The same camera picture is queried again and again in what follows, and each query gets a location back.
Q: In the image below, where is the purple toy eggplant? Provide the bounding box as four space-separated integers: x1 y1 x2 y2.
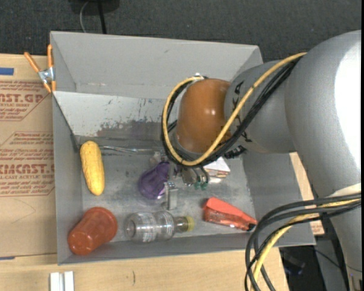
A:
138 161 171 200

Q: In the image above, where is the white and brown small box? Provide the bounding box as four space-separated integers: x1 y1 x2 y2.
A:
204 158 231 178

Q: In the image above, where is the clear plastic bottle yellow cap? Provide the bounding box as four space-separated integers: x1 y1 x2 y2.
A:
123 210 195 244

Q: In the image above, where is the thin silver metal tool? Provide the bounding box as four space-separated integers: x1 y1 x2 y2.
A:
102 145 139 154

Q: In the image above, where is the red-orange plastic tool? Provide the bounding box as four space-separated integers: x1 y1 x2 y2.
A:
202 197 258 232

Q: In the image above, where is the yellow toy corn cob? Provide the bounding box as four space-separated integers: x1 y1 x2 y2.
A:
79 140 106 196

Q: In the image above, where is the orange plastic cup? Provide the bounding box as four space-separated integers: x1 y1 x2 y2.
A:
67 206 118 256

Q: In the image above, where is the grey metal bin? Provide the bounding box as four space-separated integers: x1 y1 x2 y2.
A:
49 31 317 266

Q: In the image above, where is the brown cardboard board red print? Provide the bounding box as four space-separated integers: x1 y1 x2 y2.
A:
0 52 325 261

